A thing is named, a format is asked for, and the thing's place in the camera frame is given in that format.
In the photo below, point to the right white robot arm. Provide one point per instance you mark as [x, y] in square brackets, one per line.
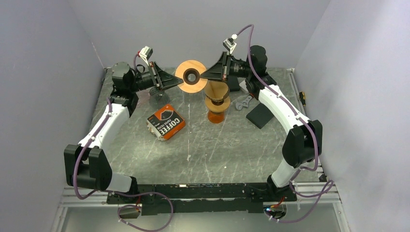
[302, 145]

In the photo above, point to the black block far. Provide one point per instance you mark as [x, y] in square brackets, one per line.
[233, 85]

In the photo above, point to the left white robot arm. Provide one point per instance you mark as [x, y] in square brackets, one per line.
[86, 165]

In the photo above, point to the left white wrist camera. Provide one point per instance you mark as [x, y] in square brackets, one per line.
[145, 54]

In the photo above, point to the black block near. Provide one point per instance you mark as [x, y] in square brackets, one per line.
[259, 116]

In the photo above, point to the red handled adjustable wrench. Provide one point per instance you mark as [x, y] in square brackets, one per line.
[243, 104]

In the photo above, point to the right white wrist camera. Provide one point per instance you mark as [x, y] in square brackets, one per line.
[230, 43]

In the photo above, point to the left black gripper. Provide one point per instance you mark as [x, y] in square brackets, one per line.
[164, 79]

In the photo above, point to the brown paper coffee filter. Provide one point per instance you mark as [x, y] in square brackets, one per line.
[216, 91]

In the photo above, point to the orange glass carafe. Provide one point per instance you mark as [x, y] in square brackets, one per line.
[216, 117]

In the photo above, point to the black base frame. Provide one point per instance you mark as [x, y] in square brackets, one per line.
[197, 198]

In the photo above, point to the grey glass dripper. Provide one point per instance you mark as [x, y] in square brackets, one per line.
[158, 98]

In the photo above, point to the yellow black screwdriver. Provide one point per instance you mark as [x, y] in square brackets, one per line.
[302, 98]

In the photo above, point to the black block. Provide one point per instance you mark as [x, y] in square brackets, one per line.
[259, 116]
[233, 85]

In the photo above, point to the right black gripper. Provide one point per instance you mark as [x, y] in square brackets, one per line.
[216, 72]

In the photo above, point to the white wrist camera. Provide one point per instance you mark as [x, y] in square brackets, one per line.
[145, 54]
[230, 43]

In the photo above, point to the orange coffee filter box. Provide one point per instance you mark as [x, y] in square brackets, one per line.
[165, 122]

